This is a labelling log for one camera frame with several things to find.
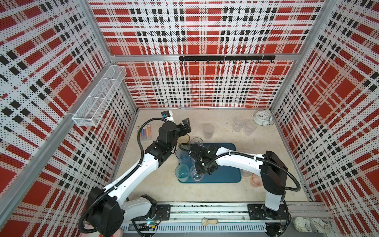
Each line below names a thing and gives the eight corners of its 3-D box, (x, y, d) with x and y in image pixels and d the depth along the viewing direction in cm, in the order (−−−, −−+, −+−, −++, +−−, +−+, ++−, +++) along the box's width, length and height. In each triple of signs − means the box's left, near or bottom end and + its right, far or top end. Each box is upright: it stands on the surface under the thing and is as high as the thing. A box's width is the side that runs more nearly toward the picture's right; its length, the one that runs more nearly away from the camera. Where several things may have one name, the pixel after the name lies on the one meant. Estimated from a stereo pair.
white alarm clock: (255, 126, 111) (257, 123, 108) (251, 114, 119) (253, 110, 116) (272, 126, 111) (274, 122, 108) (267, 114, 119) (269, 110, 116)
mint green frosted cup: (176, 183, 84) (174, 177, 76) (177, 170, 89) (175, 163, 81) (189, 183, 84) (188, 177, 76) (189, 170, 89) (188, 163, 81)
